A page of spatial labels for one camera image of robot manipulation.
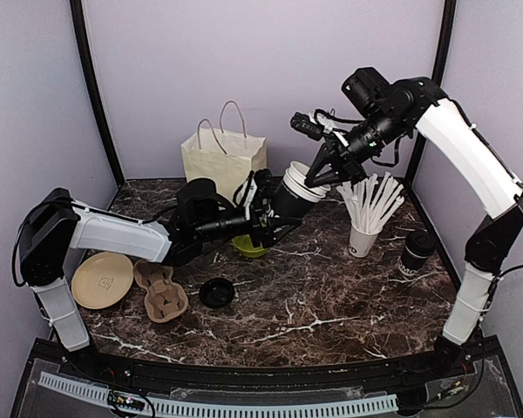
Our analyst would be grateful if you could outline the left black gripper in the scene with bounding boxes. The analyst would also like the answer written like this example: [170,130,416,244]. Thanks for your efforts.
[195,197,301,252]

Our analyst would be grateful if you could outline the white paper cup holder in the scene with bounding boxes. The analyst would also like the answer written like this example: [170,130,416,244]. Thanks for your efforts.
[348,224,381,258]

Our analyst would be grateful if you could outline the cream paper carry bag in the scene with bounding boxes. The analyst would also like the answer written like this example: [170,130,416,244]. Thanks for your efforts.
[180,118,268,206]

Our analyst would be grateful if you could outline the brown cardboard cup carrier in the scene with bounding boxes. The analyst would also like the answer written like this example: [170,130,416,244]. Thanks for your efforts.
[133,260,188,323]

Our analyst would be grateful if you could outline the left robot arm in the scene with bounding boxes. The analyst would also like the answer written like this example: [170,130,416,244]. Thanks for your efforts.
[10,179,302,380]

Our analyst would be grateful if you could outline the black paper coffee cup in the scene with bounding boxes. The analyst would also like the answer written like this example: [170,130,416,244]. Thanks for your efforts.
[397,247,431,278]

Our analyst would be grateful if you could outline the green bowl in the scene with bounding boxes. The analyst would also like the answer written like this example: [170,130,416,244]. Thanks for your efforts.
[232,234,268,259]

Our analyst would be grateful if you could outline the right black frame post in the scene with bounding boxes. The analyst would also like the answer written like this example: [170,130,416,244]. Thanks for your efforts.
[403,0,458,179]

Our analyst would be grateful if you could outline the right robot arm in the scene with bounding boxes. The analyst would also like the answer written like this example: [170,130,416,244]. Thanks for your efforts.
[290,67,523,378]

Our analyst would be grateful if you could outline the black frame post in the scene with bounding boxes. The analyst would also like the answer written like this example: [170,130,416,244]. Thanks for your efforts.
[69,0,126,188]
[403,0,458,179]

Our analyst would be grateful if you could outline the black front rail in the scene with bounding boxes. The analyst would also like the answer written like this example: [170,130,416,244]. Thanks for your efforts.
[72,345,454,393]

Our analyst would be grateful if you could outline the white wrapped straws bundle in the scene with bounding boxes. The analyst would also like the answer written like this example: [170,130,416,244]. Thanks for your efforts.
[336,172,404,235]

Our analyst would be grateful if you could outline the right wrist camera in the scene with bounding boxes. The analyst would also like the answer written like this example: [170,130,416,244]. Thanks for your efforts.
[290,109,347,141]

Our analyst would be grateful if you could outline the beige round plate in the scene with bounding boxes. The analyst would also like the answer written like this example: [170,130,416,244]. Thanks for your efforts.
[71,252,133,310]

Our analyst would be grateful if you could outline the black plastic cup lid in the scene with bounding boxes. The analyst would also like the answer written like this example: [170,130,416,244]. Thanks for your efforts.
[199,278,235,309]

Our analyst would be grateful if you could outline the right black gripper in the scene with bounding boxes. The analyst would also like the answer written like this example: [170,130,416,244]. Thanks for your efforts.
[306,106,411,184]

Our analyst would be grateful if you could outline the left black frame post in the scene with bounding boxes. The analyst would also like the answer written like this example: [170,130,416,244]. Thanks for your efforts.
[69,0,126,188]

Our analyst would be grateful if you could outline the grey slotted cable duct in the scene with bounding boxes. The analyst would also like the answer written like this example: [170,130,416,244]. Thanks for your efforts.
[37,372,398,417]

